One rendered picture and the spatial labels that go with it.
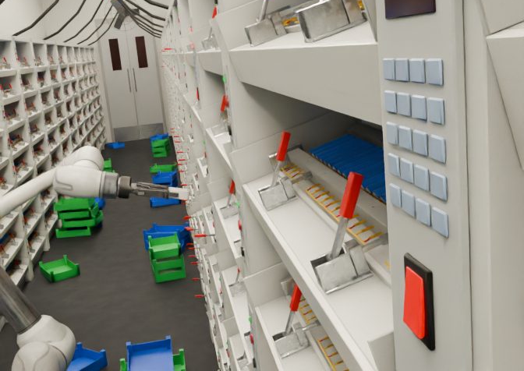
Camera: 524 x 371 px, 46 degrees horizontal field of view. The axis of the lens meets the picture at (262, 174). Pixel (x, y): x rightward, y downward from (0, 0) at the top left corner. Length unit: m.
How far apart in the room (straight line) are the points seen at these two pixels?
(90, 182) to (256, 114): 1.27
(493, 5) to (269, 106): 0.71
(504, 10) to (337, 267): 0.32
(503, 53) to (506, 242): 0.06
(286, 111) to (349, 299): 0.47
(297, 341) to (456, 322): 0.58
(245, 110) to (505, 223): 0.70
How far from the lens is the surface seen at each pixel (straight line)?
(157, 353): 3.04
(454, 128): 0.22
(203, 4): 1.59
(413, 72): 0.24
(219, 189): 1.62
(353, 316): 0.45
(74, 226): 5.67
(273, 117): 0.90
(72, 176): 2.11
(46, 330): 2.50
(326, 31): 0.44
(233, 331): 1.75
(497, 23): 0.20
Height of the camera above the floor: 1.48
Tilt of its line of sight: 12 degrees down
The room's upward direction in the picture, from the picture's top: 5 degrees counter-clockwise
